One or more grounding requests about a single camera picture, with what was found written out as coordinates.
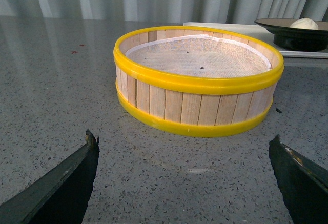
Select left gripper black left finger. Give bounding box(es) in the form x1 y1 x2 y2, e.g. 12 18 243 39
1 130 99 223

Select beige plate black rim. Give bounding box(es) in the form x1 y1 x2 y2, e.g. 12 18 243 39
255 18 327 52

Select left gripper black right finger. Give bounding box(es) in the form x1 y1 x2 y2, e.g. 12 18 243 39
269 135 327 223

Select wooden steamer yellow bands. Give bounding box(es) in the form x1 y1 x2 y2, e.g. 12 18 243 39
113 26 284 137

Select white steamer liner cloth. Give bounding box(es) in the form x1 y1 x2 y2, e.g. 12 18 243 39
125 35 272 78

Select white bear tray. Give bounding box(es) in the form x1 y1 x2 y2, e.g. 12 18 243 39
183 22 327 59

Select white steamed bun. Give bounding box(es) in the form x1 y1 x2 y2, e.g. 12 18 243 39
290 18 319 30

